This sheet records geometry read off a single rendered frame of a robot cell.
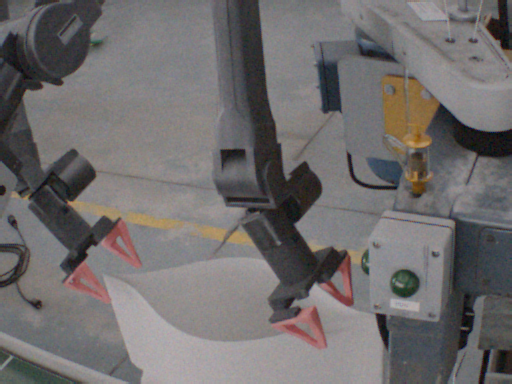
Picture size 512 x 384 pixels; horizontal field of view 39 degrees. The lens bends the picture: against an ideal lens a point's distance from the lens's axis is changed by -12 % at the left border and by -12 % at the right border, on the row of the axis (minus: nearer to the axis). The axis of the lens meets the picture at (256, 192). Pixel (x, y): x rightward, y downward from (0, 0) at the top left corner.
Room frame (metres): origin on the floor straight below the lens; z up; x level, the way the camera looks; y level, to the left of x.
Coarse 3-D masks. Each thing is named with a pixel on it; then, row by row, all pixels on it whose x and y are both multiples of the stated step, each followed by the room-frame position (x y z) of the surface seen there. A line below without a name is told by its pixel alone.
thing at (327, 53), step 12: (324, 48) 1.12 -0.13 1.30; (336, 48) 1.11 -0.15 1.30; (348, 48) 1.11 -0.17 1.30; (360, 48) 1.11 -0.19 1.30; (324, 60) 1.07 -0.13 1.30; (336, 60) 1.07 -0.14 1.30; (324, 72) 1.07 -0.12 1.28; (336, 72) 1.06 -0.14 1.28; (324, 84) 1.06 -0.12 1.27; (336, 84) 1.06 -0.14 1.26; (324, 96) 1.06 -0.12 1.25; (336, 96) 1.06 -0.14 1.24; (324, 108) 1.06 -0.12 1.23; (336, 108) 1.06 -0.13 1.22
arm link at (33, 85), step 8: (16, 16) 0.73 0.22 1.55; (24, 16) 0.70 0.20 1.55; (8, 24) 0.71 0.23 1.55; (16, 24) 0.69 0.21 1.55; (0, 32) 0.70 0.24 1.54; (8, 32) 0.67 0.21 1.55; (16, 32) 0.67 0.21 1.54; (0, 40) 0.66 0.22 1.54; (8, 40) 0.66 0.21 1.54; (0, 48) 0.65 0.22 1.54; (8, 48) 0.66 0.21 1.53; (0, 56) 0.65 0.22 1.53; (8, 56) 0.66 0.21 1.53; (16, 56) 0.66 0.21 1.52; (16, 64) 0.66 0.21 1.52; (24, 72) 0.66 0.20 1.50; (24, 80) 0.66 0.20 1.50; (32, 80) 0.67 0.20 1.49; (56, 80) 0.69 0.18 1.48; (32, 88) 0.71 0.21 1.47; (40, 88) 0.71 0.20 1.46
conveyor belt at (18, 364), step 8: (0, 352) 1.57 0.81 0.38; (0, 360) 1.53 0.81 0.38; (8, 360) 1.53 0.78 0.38; (16, 360) 1.53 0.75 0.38; (0, 368) 1.50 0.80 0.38; (8, 368) 1.49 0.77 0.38; (16, 368) 1.49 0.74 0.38; (24, 368) 1.49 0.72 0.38; (32, 368) 1.49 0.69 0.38; (0, 376) 1.46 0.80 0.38; (8, 376) 1.46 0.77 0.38; (16, 376) 1.46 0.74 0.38; (24, 376) 1.46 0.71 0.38; (32, 376) 1.46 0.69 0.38; (40, 376) 1.46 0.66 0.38; (48, 376) 1.46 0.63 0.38; (56, 376) 1.45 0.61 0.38
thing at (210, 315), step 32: (128, 288) 0.96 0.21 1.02; (160, 288) 0.99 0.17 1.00; (192, 288) 0.99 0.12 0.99; (224, 288) 1.00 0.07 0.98; (256, 288) 0.99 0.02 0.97; (128, 320) 0.98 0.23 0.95; (160, 320) 0.87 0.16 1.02; (192, 320) 0.99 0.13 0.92; (224, 320) 1.00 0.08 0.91; (256, 320) 0.99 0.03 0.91; (352, 320) 0.81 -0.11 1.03; (128, 352) 0.99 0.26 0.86; (160, 352) 0.92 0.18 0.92; (192, 352) 0.82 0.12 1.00; (224, 352) 0.80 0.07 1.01; (256, 352) 0.80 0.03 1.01; (288, 352) 0.80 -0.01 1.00; (320, 352) 0.81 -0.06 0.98; (352, 352) 0.81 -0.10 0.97; (384, 352) 0.80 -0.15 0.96
